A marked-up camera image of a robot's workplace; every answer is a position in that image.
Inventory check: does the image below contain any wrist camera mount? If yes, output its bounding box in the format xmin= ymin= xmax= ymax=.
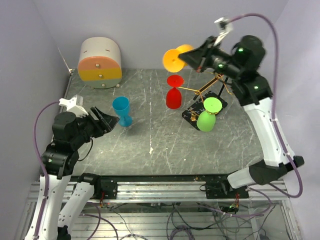
xmin=58 ymin=94 xmax=89 ymax=118
xmin=214 ymin=17 xmax=233 ymax=46

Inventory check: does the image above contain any gold wine glass rack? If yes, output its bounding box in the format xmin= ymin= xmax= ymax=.
xmin=181 ymin=73 xmax=233 ymax=131

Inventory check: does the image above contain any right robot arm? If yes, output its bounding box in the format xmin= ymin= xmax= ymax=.
xmin=178 ymin=35 xmax=305 ymax=198

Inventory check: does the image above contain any aluminium rail frame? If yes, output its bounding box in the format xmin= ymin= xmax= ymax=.
xmin=14 ymin=180 xmax=302 ymax=240

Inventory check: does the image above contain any red wine glass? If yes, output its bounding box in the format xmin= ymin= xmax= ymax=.
xmin=166 ymin=74 xmax=184 ymax=110

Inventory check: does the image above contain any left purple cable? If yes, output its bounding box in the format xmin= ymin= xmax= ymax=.
xmin=33 ymin=101 xmax=61 ymax=240

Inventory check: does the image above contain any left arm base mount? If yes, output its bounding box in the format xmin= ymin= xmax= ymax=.
xmin=77 ymin=173 xmax=118 ymax=200

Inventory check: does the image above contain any blue wine glass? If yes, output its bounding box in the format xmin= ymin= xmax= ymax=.
xmin=112 ymin=96 xmax=133 ymax=127

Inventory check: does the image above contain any green wine glass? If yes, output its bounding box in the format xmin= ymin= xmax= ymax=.
xmin=196 ymin=97 xmax=223 ymax=132

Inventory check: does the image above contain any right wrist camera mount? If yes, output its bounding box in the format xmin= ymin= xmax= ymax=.
xmin=214 ymin=17 xmax=233 ymax=46

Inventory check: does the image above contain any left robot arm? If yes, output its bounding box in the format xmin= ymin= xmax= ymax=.
xmin=25 ymin=107 xmax=120 ymax=240

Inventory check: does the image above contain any round three-drawer cabinet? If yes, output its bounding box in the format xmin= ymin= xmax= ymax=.
xmin=77 ymin=37 xmax=122 ymax=89

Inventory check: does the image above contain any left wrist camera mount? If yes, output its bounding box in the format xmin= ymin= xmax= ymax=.
xmin=58 ymin=94 xmax=89 ymax=118

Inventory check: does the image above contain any orange wine glass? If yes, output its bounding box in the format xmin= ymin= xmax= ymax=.
xmin=162 ymin=44 xmax=194 ymax=73

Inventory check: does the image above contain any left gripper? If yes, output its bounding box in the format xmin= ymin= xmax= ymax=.
xmin=71 ymin=104 xmax=119 ymax=148

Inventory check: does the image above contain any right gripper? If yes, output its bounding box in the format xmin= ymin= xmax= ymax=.
xmin=178 ymin=36 xmax=244 ymax=81

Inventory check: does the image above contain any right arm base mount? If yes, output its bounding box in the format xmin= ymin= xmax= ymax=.
xmin=200 ymin=174 xmax=249 ymax=199

